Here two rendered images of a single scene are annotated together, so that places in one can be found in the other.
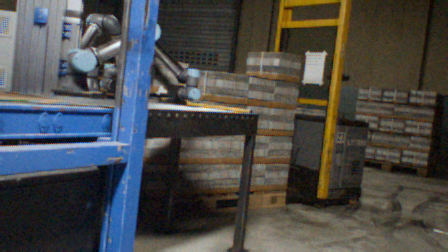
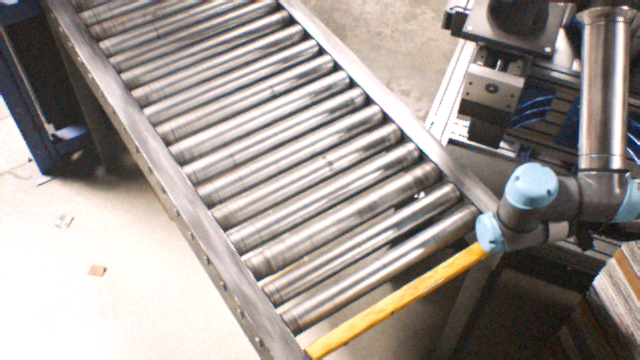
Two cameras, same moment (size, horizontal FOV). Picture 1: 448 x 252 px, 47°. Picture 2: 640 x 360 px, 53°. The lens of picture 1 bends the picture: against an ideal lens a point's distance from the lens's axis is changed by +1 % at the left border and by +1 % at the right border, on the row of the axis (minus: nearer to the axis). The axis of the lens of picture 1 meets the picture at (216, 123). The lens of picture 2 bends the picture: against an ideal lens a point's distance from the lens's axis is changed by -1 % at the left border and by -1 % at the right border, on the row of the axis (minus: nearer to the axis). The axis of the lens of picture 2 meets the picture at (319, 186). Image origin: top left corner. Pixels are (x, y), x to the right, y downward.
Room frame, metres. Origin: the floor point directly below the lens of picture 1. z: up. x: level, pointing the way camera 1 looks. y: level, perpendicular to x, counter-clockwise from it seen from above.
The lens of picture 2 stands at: (3.11, -0.57, 1.85)
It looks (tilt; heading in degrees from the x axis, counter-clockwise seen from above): 53 degrees down; 117
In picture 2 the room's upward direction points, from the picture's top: 2 degrees clockwise
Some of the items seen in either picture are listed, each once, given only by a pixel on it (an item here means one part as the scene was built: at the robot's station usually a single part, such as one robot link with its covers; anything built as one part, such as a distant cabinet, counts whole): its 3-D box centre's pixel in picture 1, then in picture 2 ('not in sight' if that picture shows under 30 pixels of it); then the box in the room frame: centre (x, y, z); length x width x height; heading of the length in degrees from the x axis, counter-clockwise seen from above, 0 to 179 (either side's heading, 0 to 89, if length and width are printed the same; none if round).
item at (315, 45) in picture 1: (308, 62); not in sight; (4.66, -0.77, 1.28); 0.57 x 0.01 x 0.65; 41
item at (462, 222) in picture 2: not in sight; (385, 267); (2.95, 0.05, 0.77); 0.47 x 0.05 x 0.05; 62
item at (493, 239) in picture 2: (191, 93); (510, 228); (3.13, 0.17, 0.87); 0.11 x 0.08 x 0.09; 42
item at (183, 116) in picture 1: (195, 123); (138, 137); (2.32, 0.10, 0.74); 1.34 x 0.05 x 0.12; 152
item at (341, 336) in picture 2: (218, 107); (409, 294); (3.01, 0.00, 0.81); 0.43 x 0.03 x 0.02; 62
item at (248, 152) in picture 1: (244, 192); not in sight; (2.88, -0.20, 0.34); 0.06 x 0.06 x 0.68; 62
